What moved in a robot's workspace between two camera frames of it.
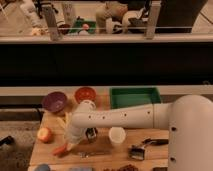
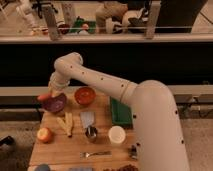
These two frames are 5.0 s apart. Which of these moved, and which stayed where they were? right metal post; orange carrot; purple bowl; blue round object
Moved: orange carrot
Stayed: right metal post; blue round object; purple bowl
